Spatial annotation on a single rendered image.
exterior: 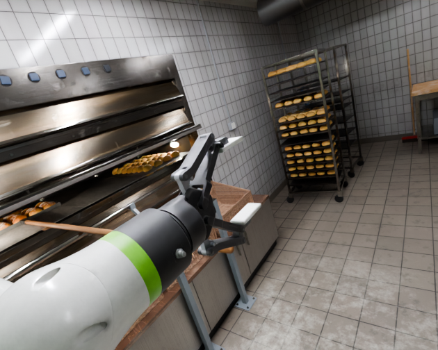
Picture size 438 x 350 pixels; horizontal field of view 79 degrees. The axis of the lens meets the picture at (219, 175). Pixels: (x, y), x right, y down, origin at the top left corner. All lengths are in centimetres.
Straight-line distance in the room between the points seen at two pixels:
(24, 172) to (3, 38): 75
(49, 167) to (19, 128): 27
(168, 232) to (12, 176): 161
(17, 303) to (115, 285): 7
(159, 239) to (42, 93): 175
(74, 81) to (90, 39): 35
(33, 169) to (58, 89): 53
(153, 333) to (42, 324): 155
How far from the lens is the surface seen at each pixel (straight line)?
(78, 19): 228
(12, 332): 27
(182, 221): 33
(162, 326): 182
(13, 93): 194
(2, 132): 188
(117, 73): 227
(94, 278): 27
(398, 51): 541
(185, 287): 178
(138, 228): 31
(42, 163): 191
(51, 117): 197
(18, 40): 206
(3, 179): 186
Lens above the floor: 164
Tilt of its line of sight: 16 degrees down
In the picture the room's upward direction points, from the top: 17 degrees counter-clockwise
